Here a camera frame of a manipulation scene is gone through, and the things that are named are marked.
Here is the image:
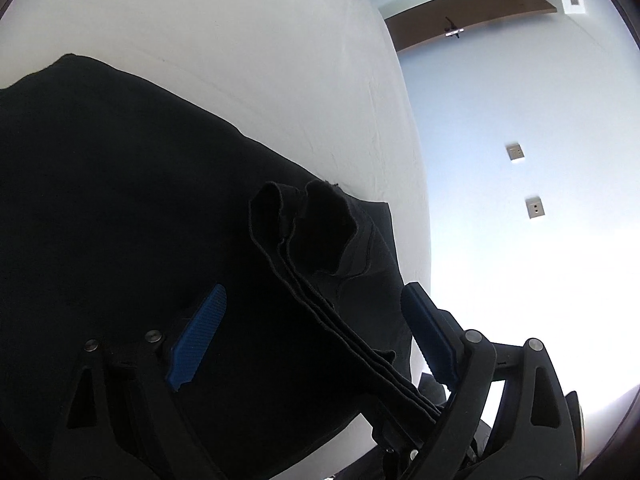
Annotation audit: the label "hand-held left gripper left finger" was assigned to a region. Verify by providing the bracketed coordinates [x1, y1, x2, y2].
[47, 283, 228, 480]

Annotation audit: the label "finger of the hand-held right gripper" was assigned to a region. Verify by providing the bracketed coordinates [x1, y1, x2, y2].
[367, 407, 443, 480]

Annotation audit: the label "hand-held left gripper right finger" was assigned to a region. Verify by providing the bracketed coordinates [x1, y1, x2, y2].
[400, 282, 583, 480]

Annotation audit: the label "black pants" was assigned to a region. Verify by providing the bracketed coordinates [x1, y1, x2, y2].
[0, 53, 446, 480]

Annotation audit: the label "bed with white sheet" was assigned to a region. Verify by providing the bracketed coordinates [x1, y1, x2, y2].
[0, 0, 433, 480]

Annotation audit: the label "brown wooden door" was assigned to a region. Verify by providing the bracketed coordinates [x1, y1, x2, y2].
[382, 0, 558, 54]

